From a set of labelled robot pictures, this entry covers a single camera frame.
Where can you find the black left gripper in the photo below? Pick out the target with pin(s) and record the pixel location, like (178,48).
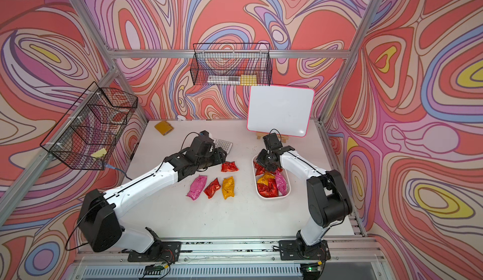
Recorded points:
(219,155)

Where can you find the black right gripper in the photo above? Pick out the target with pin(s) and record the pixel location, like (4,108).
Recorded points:
(260,158)

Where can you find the red tea bag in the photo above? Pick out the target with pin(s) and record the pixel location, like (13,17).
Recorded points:
(229,167)
(259,170)
(212,188)
(268,190)

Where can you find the white storage box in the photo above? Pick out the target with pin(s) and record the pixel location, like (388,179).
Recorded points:
(280,170)

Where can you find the yellow tea bag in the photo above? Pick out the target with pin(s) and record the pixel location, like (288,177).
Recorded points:
(228,187)
(265,178)

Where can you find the pink tea bag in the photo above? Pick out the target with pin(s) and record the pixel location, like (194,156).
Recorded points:
(197,186)
(281,183)

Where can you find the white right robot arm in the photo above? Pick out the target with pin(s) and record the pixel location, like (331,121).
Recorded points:
(328,201)

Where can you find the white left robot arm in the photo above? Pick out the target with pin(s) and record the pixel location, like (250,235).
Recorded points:
(101,216)

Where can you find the yellow box in basket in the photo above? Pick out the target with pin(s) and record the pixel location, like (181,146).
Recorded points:
(248,80)

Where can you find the wooden easel stand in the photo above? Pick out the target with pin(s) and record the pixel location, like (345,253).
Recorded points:
(283,138)

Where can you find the white calculator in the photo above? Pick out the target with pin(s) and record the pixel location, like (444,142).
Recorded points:
(225,145)

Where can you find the yellow sponge pad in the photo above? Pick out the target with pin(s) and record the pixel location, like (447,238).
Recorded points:
(164,127)

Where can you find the pink framed whiteboard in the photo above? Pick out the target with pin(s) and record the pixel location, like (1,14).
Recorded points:
(284,108)

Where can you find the yellow sticky note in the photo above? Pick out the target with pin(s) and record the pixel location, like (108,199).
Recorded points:
(99,154)

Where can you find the black wire basket back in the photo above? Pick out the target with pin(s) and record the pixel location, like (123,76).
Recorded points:
(223,63)

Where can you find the black wire basket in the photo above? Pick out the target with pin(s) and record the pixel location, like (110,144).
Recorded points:
(94,121)
(223,63)

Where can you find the black wire basket left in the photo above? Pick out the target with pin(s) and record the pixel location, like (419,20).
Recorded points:
(94,121)

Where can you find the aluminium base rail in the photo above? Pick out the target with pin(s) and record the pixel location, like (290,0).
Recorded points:
(348,257)

